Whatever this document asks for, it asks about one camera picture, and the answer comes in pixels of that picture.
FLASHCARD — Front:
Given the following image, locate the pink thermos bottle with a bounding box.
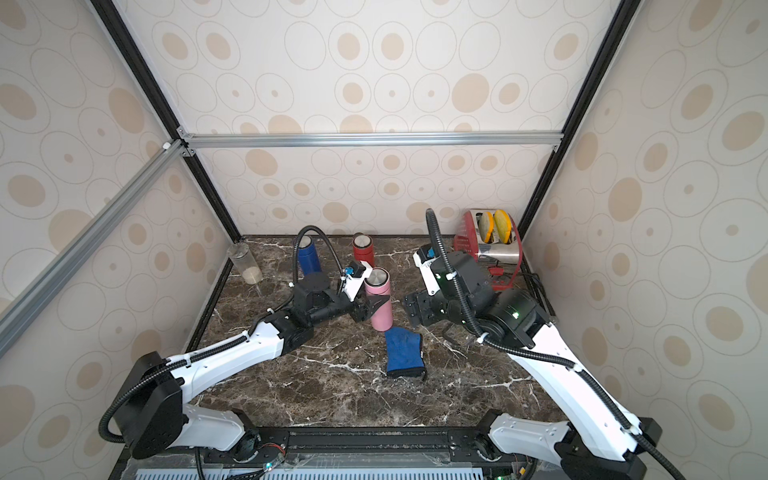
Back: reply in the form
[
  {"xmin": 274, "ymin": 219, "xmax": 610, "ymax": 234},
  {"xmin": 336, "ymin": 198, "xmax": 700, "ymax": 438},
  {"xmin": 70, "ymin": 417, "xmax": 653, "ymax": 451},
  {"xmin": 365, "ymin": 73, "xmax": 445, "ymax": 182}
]
[{"xmin": 364, "ymin": 267, "xmax": 394, "ymax": 332}]

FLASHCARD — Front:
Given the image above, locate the blue cloth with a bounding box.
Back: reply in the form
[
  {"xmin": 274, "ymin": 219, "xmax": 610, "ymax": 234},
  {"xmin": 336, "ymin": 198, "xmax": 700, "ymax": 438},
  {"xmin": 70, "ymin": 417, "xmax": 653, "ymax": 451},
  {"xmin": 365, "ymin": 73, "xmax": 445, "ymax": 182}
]
[{"xmin": 385, "ymin": 327, "xmax": 426, "ymax": 378}]

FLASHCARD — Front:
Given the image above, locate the blue thermos bottle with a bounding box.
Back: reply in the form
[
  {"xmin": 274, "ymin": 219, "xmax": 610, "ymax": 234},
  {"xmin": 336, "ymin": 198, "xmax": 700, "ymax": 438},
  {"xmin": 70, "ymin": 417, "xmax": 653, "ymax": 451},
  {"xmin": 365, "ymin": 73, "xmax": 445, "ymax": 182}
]
[{"xmin": 298, "ymin": 235, "xmax": 322, "ymax": 276}]

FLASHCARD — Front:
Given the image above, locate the red thermos bottle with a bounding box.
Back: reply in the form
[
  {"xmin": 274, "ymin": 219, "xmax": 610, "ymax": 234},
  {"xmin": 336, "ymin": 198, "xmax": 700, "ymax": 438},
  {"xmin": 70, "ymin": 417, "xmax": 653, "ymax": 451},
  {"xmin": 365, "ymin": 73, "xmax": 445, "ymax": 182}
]
[{"xmin": 352, "ymin": 233, "xmax": 375, "ymax": 267}]

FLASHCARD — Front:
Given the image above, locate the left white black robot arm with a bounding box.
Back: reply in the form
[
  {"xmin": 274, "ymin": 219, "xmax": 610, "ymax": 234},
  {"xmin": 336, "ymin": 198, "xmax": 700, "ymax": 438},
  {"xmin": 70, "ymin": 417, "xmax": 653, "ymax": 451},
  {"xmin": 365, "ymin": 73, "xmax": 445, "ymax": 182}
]
[{"xmin": 97, "ymin": 260, "xmax": 389, "ymax": 463}]

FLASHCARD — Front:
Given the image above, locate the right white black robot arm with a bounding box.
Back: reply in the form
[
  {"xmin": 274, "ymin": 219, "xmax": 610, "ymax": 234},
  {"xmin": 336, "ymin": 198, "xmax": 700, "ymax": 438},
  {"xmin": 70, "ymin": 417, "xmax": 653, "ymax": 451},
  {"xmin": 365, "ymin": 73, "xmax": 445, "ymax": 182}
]
[{"xmin": 403, "ymin": 209, "xmax": 683, "ymax": 479}]

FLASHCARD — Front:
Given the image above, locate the red polka dot toaster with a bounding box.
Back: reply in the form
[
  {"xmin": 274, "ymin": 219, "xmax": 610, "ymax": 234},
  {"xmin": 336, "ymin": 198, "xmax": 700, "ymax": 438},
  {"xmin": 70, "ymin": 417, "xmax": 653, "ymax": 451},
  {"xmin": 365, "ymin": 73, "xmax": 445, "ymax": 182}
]
[{"xmin": 453, "ymin": 209, "xmax": 524, "ymax": 291}]

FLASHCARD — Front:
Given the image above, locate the left yellow toast slice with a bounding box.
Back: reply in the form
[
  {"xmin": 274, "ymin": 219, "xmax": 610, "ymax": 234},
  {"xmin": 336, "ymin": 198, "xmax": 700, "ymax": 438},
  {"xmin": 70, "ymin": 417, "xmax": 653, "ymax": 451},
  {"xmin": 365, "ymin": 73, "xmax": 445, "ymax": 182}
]
[{"xmin": 478, "ymin": 211, "xmax": 495, "ymax": 244}]

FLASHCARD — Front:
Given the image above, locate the yellow toast slice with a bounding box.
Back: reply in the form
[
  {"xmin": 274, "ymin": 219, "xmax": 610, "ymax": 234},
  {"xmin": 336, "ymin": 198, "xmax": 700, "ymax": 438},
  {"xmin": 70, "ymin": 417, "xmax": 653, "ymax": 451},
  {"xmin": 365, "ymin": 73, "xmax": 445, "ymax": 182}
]
[
  {"xmin": 493, "ymin": 209, "xmax": 514, "ymax": 244},
  {"xmin": 478, "ymin": 211, "xmax": 495, "ymax": 244}
]

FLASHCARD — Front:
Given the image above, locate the clear glass cup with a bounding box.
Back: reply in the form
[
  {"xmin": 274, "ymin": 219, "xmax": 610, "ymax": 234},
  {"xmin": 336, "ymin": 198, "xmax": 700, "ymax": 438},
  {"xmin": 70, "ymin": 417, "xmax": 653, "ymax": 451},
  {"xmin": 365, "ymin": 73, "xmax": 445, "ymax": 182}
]
[{"xmin": 227, "ymin": 242, "xmax": 263, "ymax": 285}]

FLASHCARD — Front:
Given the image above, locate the right yellow toast slice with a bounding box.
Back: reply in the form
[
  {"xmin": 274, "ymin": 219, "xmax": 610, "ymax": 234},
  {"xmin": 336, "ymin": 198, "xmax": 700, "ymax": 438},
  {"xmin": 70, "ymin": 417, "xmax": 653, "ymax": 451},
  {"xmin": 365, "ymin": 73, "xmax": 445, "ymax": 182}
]
[{"xmin": 493, "ymin": 209, "xmax": 514, "ymax": 244}]

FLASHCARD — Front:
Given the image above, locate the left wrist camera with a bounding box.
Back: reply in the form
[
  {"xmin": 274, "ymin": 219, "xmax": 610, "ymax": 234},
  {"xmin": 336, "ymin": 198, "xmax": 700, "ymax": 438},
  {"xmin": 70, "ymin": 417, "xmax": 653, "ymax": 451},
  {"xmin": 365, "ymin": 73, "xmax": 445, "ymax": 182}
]
[{"xmin": 342, "ymin": 260, "xmax": 373, "ymax": 302}]

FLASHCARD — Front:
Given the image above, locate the black toaster power cable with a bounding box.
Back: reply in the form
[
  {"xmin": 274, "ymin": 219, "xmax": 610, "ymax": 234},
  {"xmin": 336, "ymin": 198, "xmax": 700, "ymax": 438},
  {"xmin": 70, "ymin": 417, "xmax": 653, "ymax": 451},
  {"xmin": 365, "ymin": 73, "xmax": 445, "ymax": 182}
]
[{"xmin": 509, "ymin": 269, "xmax": 559, "ymax": 328}]

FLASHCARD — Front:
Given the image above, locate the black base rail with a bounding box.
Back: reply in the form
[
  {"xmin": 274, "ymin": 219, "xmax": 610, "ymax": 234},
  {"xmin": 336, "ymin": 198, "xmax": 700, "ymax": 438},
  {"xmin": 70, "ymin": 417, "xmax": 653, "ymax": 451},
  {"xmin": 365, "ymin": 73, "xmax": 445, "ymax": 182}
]
[{"xmin": 107, "ymin": 424, "xmax": 628, "ymax": 480}]

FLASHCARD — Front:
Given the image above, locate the horizontal aluminium rail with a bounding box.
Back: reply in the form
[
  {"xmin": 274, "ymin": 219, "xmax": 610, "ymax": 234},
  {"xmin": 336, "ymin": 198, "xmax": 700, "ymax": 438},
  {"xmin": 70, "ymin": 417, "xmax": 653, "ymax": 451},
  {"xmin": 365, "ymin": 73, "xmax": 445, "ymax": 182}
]
[{"xmin": 183, "ymin": 130, "xmax": 563, "ymax": 149}]

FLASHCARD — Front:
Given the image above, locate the left diagonal aluminium rail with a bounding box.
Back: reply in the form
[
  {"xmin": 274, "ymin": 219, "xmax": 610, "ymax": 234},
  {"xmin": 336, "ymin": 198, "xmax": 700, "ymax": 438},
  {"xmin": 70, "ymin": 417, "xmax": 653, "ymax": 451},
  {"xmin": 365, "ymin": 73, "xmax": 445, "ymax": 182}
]
[{"xmin": 1, "ymin": 139, "xmax": 185, "ymax": 354}]

